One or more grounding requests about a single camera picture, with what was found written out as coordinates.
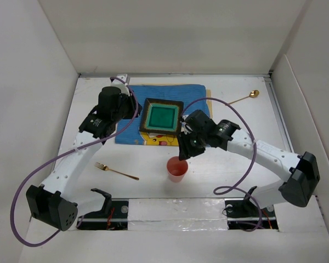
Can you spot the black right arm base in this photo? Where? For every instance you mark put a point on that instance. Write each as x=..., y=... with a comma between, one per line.
x=242, y=214

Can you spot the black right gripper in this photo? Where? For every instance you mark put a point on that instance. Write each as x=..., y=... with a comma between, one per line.
x=185, y=152

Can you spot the green square ceramic plate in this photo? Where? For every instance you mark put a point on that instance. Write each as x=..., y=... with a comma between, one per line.
x=161, y=116

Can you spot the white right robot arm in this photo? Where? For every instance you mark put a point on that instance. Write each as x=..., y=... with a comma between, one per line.
x=298, y=174

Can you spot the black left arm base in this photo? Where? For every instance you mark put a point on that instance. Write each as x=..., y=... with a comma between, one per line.
x=99, y=211

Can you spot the pink plastic cup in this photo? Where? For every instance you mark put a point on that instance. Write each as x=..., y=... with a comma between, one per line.
x=176, y=169

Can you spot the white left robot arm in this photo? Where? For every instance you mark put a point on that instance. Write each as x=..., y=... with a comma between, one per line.
x=55, y=201

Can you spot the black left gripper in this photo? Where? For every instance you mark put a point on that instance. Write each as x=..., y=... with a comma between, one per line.
x=131, y=101

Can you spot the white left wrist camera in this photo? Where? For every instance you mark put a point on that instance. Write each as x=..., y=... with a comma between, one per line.
x=121, y=81

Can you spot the gold spoon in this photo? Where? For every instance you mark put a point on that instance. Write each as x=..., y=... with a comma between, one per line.
x=253, y=94

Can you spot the gold fork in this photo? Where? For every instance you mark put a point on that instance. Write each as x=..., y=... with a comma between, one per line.
x=106, y=168

